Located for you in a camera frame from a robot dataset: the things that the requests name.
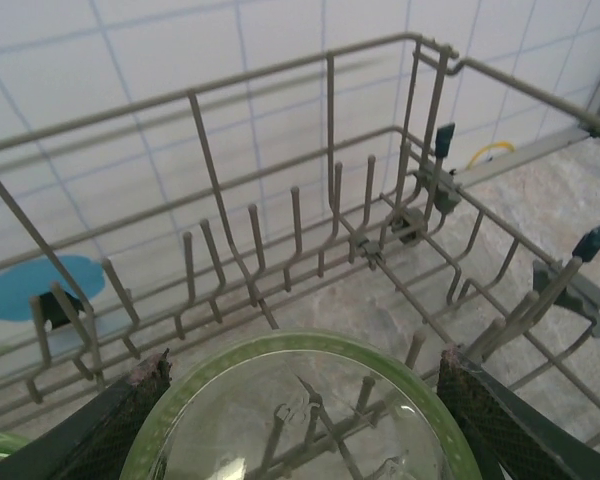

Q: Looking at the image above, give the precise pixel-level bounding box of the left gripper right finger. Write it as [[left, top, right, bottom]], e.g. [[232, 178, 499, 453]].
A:
[[436, 343, 600, 480]]

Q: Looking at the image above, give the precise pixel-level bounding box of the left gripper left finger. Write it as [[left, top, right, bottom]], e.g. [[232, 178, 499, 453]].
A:
[[0, 348, 175, 480]]

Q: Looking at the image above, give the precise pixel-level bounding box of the green translucent plastic cup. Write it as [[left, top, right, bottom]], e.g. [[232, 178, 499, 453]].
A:
[[119, 328, 481, 480]]

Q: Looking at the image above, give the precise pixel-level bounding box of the aluminium frame rail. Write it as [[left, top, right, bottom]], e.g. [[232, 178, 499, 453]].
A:
[[459, 124, 600, 186]]

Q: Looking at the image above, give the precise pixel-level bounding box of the grey wire dish rack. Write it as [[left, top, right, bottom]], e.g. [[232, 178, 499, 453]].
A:
[[0, 30, 600, 480]]

